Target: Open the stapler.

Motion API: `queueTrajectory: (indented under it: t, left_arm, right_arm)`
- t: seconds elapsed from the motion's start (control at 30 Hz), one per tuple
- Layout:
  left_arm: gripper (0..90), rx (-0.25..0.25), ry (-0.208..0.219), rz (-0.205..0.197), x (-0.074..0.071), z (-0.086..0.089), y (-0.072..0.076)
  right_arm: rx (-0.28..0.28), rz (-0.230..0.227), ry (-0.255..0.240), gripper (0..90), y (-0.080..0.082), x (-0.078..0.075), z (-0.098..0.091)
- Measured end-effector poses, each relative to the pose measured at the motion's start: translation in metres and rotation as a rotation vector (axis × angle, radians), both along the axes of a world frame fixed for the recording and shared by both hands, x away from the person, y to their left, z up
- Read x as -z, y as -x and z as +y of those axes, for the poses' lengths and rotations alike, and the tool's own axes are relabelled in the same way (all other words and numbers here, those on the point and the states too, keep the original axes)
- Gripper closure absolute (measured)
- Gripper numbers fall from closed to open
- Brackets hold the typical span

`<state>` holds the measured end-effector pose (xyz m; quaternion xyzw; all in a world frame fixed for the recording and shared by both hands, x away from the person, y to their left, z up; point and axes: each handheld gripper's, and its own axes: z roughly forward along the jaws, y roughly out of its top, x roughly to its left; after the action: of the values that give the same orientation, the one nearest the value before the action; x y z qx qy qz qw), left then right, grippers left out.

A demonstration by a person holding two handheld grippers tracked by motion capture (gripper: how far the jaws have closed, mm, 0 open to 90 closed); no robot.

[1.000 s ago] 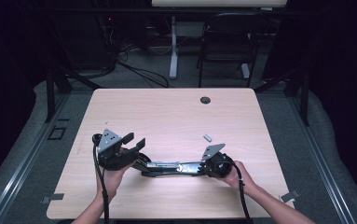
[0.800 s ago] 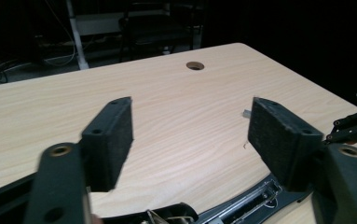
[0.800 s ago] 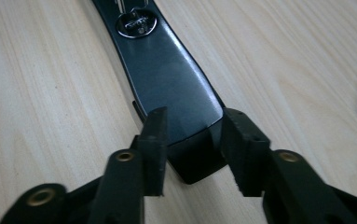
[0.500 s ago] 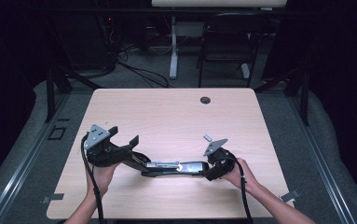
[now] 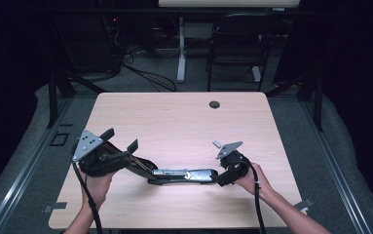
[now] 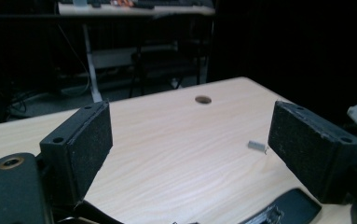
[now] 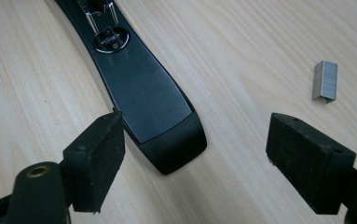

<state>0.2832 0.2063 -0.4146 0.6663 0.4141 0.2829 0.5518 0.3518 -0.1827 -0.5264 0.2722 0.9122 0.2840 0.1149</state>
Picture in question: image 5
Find short white desk leg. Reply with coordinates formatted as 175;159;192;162
251;65;263;83

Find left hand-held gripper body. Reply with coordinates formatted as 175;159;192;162
71;130;131;178

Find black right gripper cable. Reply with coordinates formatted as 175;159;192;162
237;159;268;234

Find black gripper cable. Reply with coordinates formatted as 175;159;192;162
72;160;104;234
237;159;268;234

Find black stapler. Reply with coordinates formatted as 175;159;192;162
104;142;220;187

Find person's right hand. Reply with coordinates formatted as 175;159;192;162
235;162;273;200

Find black floor cables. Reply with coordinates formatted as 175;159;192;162
121;45;178;93

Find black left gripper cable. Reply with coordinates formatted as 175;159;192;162
72;160;104;234

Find black metal stand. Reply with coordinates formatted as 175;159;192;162
265;69;324;133
46;66;108;129

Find person's left hand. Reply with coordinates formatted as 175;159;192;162
79;170;116;210

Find grey tape strip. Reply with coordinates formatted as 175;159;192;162
292;197;316;212
43;201;68;215

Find aluminium floor rail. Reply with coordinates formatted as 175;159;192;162
0;97;75;234
300;97;373;234

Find black folding chair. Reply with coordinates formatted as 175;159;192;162
205;13;280;93

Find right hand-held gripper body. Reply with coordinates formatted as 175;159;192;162
215;140;252;177

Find white desk top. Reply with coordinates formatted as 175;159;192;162
158;0;301;9

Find long white desk leg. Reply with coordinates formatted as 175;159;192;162
176;16;188;84

